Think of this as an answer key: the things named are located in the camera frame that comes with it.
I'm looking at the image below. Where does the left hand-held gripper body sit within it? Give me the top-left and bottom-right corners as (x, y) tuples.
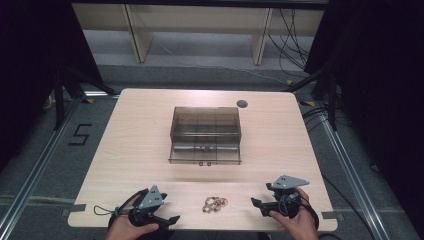
(128, 184), (168, 229)

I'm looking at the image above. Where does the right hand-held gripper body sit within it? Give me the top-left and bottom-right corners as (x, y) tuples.
(266, 174), (310, 220)

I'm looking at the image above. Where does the person's right hand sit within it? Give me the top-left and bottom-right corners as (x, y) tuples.
(268, 187), (320, 240)

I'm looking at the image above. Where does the person's left hand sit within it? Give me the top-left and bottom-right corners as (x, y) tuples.
(105, 195), (160, 240)

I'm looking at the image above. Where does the transparent brown drawer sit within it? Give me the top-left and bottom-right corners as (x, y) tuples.
(168, 142), (242, 166)

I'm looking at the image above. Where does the grey tape strip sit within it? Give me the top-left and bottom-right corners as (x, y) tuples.
(61, 203), (87, 218)
(321, 210), (345, 221)

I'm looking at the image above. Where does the transparent brown drawer box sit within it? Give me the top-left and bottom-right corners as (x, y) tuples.
(168, 106), (243, 166)

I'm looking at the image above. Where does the black metal stand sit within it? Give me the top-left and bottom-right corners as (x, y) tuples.
(283, 65), (340, 132)
(52, 64), (118, 132)

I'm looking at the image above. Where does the black curtain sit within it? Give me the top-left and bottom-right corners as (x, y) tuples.
(303, 0), (424, 232)
(0, 0), (105, 173)

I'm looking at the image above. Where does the cream wooden shelf unit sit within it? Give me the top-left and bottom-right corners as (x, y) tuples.
(71, 3), (326, 66)

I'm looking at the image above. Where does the black hand strap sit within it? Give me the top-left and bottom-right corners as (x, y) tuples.
(108, 188), (150, 228)
(299, 195), (320, 232)

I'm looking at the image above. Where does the thin black cord loop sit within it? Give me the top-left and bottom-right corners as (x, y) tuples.
(93, 205), (120, 217)

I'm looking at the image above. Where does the long black floor cable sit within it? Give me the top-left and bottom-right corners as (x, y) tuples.
(320, 172), (378, 240)

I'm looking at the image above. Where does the metal floor rail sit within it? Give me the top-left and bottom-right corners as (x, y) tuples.
(315, 102), (392, 240)
(0, 95), (84, 232)

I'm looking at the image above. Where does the bundle of black hanging cables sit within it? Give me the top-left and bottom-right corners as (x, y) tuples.
(267, 8), (312, 78)

